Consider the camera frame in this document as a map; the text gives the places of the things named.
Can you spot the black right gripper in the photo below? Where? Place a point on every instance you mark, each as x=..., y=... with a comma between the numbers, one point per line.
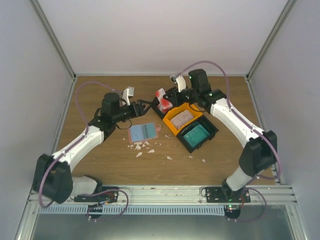
x=175, y=101

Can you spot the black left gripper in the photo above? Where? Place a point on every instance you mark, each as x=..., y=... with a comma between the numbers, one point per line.
x=140, y=107

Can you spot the red white credit card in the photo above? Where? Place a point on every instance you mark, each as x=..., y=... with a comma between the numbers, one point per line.
x=159, y=94

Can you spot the pink card holder wallet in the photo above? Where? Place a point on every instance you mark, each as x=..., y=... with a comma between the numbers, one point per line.
x=143, y=132

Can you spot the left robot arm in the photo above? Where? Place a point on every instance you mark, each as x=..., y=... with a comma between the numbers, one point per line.
x=53, y=173

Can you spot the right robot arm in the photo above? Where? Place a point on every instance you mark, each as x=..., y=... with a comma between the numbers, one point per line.
x=259, y=147

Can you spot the red white card stack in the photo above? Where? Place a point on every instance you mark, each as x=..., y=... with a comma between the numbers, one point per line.
x=165, y=106

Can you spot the black bin red cards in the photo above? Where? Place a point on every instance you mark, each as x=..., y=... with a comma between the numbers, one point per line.
x=156, y=107

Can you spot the black bin teal cards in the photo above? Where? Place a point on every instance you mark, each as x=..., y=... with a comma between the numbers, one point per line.
x=206, y=123

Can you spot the teal card stack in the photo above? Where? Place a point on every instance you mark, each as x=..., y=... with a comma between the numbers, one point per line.
x=196, y=135

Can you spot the yellow bin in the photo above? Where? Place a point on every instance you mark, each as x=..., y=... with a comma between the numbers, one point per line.
x=176, y=110

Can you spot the white debris pile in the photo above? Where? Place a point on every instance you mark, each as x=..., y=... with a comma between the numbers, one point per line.
x=140, y=148

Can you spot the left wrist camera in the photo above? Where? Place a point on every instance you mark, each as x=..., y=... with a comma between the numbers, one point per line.
x=127, y=94

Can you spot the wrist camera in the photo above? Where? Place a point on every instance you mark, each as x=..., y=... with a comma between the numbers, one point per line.
x=179, y=81
x=127, y=94

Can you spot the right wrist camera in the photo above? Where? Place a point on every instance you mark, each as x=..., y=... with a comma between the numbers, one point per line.
x=179, y=81

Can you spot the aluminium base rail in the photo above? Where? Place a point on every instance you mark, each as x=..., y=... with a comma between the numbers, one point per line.
x=197, y=195

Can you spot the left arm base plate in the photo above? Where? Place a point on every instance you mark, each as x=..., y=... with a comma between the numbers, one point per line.
x=100, y=196

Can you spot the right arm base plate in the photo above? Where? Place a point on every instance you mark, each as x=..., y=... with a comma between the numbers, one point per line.
x=218, y=194

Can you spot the grey cable duct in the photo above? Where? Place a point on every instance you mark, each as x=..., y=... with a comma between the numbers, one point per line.
x=136, y=209

